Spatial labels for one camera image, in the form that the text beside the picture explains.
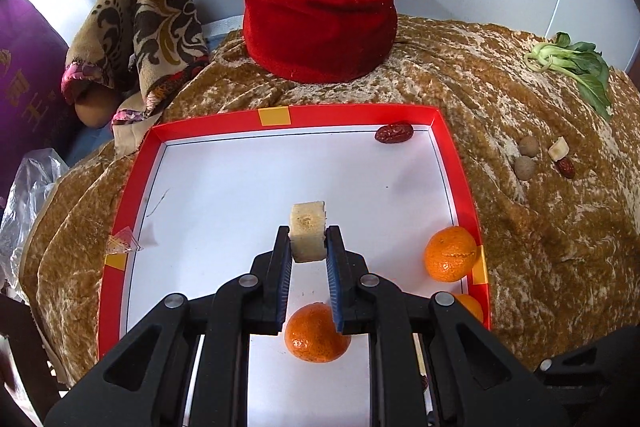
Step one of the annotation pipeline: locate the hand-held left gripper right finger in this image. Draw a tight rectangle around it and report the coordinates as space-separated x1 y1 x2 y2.
325 225 551 427

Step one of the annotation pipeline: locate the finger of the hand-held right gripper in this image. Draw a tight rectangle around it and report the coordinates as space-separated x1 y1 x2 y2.
532 324 640 427

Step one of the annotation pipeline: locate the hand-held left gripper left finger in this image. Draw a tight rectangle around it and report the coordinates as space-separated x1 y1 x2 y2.
44 227 294 427

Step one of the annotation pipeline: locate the large white yam chunk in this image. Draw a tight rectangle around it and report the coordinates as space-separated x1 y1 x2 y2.
289 201 328 264

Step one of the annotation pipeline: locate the red rimmed white tray box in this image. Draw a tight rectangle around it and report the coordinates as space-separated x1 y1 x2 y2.
97 104 493 360

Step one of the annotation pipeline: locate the orange tangerine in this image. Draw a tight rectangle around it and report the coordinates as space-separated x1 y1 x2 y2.
452 293 485 324
284 302 352 364
424 226 478 284

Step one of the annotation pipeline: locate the golden brown velvet cloth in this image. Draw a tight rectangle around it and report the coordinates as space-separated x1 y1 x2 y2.
20 17 640 388

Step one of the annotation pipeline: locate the clear plastic scrap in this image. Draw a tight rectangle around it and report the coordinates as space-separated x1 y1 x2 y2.
106 227 143 255

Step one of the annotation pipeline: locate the small white yam chunk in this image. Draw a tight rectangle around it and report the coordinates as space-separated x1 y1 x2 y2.
548 137 571 162

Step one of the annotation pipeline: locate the brown round object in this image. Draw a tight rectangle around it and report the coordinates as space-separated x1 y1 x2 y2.
75 84 123 128

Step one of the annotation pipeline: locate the clear plastic bag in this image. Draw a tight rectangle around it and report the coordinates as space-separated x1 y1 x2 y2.
0 148 70 293

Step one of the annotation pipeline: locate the green bok choy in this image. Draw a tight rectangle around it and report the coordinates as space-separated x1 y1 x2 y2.
523 32 613 122

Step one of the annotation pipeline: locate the brown floral patterned blanket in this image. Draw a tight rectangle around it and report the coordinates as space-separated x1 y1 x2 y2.
61 0 211 155

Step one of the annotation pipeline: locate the purple cushion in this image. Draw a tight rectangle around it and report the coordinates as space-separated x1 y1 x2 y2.
0 0 76 202

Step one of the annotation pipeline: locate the red velvet drawstring pouch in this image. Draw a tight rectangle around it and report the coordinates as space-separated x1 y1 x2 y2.
242 0 398 84

